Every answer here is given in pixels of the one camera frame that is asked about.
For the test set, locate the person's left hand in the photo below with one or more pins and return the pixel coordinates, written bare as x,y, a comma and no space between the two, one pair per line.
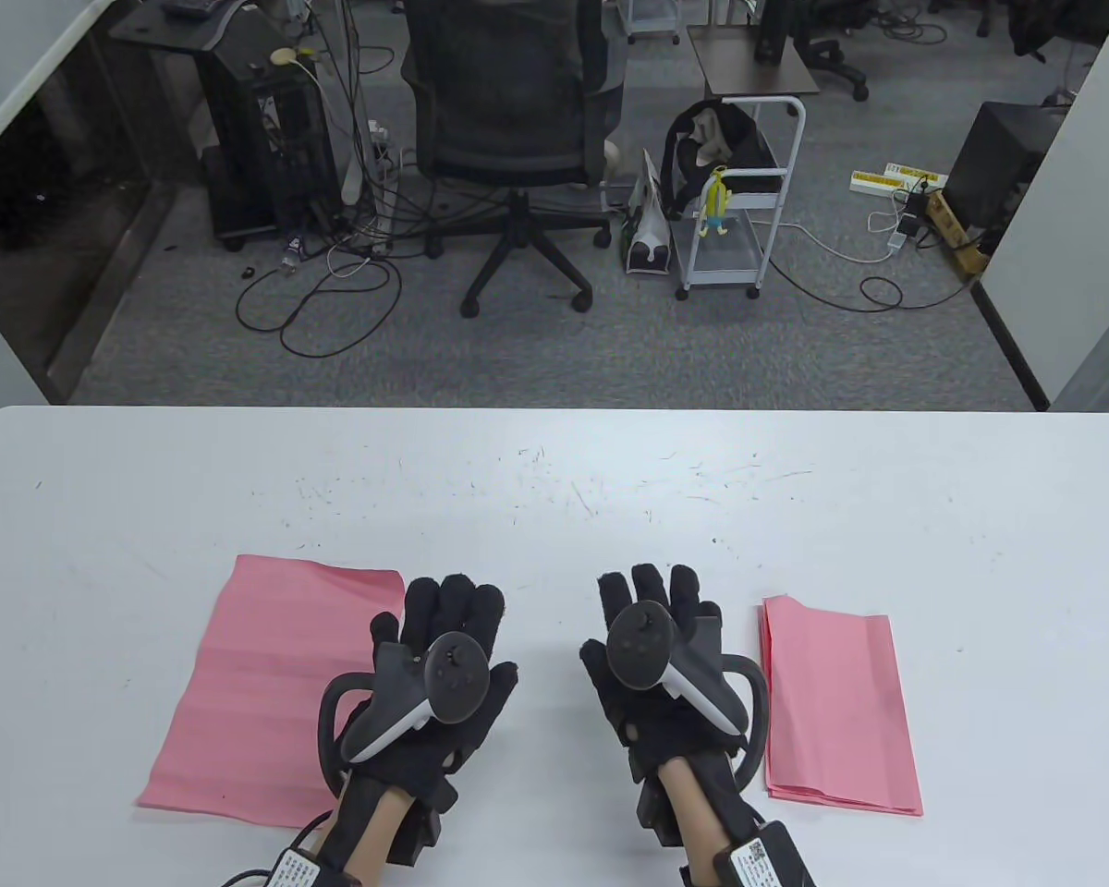
444,748

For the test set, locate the person's right hand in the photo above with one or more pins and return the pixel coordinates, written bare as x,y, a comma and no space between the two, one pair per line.
647,721

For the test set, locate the pink cloth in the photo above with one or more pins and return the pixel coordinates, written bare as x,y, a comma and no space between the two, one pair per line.
240,665
850,803

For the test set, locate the person's left forearm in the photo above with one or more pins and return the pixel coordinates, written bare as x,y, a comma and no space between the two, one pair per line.
370,832

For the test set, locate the person's right forearm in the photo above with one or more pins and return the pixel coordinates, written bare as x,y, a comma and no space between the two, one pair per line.
693,813

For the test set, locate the grey black handheld controller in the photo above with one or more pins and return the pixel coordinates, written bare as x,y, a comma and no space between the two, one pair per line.
453,679
638,647

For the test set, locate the white rolling cart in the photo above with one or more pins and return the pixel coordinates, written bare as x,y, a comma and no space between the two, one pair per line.
735,259

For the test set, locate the black white shopping bag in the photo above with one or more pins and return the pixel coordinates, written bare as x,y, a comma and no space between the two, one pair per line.
647,231

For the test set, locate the yellow toy figure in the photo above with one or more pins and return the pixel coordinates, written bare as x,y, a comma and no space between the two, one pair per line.
716,203

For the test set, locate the cardboard box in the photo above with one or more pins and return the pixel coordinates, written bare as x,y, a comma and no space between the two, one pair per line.
961,236

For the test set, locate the white yellow power strip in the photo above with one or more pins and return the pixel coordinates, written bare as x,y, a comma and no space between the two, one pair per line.
896,177

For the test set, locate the black rolling computer stand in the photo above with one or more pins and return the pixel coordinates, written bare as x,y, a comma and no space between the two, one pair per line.
268,139

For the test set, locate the black mesh office chair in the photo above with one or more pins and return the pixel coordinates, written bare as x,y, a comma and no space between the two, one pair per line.
508,92

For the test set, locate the black cabinet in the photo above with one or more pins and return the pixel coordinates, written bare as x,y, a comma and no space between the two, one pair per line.
998,166

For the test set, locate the brown side table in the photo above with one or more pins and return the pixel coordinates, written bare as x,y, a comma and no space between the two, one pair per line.
749,65

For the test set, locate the black keyboard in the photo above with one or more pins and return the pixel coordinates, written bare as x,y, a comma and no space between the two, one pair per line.
189,7

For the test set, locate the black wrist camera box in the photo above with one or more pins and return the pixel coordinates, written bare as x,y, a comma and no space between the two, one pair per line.
296,873
776,864

